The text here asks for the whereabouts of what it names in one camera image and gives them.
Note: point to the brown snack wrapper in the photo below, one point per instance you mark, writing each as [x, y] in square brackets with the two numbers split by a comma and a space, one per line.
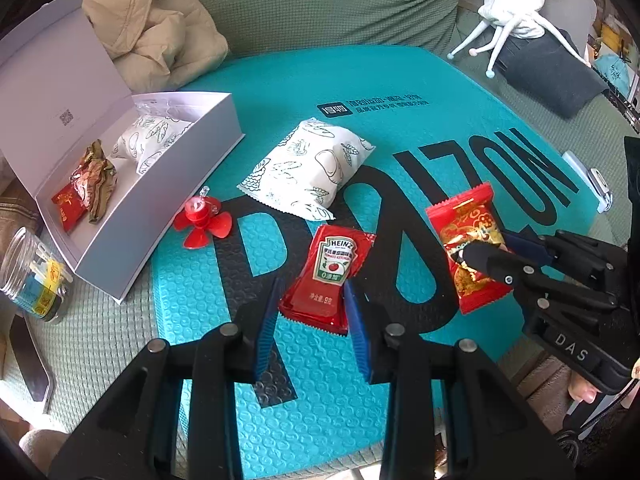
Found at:
[94, 179]

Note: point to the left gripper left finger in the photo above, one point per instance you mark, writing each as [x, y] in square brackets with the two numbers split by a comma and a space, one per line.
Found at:
[131, 432]

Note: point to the right hand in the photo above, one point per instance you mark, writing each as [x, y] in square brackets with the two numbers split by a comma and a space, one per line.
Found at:
[580, 390]

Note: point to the white bread-print snack bag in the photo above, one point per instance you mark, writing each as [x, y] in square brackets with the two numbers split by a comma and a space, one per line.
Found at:
[303, 173]

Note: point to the beige puffer jacket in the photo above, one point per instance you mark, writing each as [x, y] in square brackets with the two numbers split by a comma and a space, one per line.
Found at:
[157, 45]

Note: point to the clear jar with label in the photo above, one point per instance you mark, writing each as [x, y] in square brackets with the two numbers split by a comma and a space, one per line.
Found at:
[34, 278]

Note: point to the dark grey cushion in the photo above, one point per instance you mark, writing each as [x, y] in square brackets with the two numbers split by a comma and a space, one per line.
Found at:
[543, 70]

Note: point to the brown striped cloth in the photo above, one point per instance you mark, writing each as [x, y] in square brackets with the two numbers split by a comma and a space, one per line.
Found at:
[17, 209]

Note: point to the black smartphone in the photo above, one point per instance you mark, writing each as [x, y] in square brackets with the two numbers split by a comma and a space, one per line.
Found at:
[34, 370]

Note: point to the small red candy packet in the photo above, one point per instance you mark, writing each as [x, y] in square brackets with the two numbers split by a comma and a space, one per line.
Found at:
[70, 207]

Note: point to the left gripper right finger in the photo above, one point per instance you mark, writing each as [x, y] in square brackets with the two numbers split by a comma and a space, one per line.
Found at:
[490, 431]

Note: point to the red Heinz ketchup packet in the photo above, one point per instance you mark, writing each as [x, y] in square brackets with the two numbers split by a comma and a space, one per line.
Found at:
[316, 296]

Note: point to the green fabric sofa cover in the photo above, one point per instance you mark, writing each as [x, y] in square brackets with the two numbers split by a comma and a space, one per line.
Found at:
[438, 127]

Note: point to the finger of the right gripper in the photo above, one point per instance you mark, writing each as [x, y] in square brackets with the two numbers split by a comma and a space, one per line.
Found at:
[575, 255]
[527, 280]

